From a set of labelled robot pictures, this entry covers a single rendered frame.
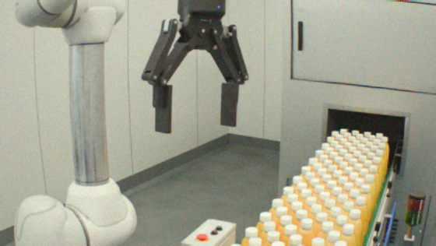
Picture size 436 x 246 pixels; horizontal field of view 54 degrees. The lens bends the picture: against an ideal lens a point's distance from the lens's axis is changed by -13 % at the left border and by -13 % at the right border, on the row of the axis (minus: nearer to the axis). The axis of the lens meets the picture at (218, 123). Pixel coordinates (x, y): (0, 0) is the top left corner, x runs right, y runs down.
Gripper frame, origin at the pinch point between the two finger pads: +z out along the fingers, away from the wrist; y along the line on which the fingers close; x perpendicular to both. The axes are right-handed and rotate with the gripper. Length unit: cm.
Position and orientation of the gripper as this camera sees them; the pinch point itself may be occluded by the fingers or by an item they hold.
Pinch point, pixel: (197, 121)
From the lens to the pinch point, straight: 75.1
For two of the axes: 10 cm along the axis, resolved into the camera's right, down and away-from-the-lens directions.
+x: 7.1, 1.1, -7.0
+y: -7.1, 0.6, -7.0
